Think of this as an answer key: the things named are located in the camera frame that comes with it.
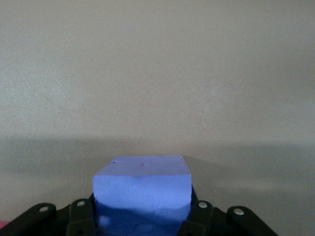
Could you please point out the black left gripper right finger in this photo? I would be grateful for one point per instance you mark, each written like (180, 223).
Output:
(216, 221)

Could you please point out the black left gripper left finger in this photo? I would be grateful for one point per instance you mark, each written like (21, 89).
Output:
(49, 221)

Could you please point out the light purple foam cube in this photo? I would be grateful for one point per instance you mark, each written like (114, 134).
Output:
(142, 186)

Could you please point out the large table cover sheet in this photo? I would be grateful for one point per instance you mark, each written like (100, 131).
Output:
(147, 73)

